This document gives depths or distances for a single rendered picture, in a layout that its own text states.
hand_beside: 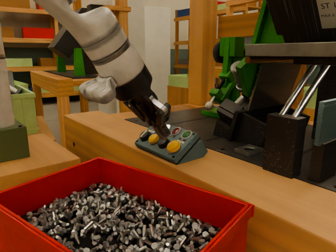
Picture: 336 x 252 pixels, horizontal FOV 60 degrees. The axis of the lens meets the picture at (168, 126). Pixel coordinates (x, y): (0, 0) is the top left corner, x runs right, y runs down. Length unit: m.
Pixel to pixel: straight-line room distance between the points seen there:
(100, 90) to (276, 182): 0.33
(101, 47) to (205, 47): 0.94
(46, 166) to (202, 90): 0.82
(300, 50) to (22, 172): 0.63
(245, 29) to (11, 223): 1.12
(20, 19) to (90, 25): 7.15
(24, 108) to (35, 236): 0.97
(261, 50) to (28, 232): 0.40
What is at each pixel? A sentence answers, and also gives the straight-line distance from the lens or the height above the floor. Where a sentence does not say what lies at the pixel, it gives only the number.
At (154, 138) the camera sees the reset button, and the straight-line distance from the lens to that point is 0.64.
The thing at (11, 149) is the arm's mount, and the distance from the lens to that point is 0.84.
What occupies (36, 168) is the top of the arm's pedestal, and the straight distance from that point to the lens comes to 0.77.
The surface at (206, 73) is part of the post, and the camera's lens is 1.37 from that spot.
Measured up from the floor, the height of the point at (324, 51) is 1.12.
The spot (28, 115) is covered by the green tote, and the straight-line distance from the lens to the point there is 1.32.
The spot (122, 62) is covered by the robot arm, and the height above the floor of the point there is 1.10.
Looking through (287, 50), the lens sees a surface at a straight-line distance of 0.46.
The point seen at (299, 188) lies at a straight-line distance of 0.53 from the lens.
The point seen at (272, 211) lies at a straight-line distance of 0.45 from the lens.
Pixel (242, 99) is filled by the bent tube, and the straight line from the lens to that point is 0.79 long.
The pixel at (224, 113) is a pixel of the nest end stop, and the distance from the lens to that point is 0.76.
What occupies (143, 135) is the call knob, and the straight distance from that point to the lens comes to 0.67.
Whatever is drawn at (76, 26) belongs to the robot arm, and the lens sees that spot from 0.45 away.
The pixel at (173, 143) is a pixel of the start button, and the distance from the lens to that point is 0.59.
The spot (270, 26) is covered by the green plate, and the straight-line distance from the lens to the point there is 0.70.
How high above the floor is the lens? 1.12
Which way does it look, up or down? 14 degrees down
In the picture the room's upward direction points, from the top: straight up
